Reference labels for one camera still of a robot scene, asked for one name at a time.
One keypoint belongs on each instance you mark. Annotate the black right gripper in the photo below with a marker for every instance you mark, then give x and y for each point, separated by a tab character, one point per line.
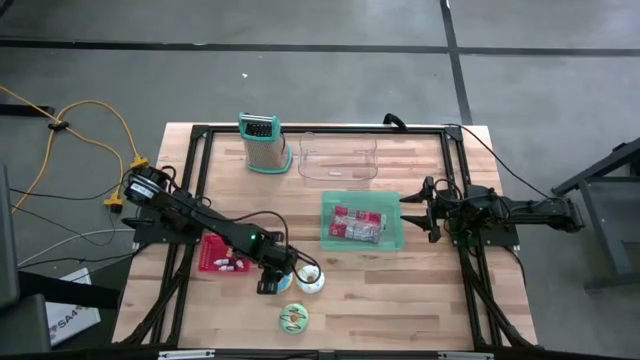
436	210

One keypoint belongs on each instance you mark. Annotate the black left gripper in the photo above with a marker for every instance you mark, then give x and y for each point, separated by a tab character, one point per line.
275	262

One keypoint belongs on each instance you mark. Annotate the blue-frosted toy donut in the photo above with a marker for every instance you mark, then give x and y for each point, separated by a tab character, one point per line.
286	284

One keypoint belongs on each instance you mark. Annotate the small white dropper bottle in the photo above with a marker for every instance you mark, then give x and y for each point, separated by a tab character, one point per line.
221	261
239	263
227	268

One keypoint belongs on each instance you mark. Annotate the green-frosted toy donut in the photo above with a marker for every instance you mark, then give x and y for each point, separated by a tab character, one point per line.
287	320

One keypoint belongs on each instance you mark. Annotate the white-frosted toy donut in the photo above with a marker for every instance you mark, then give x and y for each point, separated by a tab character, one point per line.
316	282

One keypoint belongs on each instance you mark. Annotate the red plastic-wrapped package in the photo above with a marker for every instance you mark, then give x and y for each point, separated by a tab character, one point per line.
357	225

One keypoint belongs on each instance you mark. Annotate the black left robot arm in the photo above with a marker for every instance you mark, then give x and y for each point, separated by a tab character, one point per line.
200	215

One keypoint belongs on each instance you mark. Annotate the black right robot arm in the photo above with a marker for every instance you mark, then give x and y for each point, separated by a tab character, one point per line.
540	207

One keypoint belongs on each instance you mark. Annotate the red perforated plastic basket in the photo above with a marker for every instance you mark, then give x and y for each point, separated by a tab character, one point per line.
210	250

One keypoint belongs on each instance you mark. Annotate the black curved hook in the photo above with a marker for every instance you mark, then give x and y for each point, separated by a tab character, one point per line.
395	121

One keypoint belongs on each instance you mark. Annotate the teal translucent plastic bin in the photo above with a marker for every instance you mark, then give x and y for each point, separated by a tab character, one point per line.
327	200

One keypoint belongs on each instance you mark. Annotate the clear plastic bin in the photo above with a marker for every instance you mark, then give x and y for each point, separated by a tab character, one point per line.
340	155

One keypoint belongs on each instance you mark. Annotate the black metal side stand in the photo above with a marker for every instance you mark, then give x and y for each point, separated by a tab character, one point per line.
605	210

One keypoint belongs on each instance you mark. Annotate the white printed cardboard box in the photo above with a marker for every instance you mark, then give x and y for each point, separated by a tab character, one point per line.
70	312

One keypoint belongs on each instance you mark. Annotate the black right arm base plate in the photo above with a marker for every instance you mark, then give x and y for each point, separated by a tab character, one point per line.
495	237

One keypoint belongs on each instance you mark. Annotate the black aluminium table frame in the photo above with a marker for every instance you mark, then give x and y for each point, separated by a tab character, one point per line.
325	129

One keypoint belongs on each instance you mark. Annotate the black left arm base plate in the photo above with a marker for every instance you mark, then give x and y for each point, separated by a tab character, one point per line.
150	232

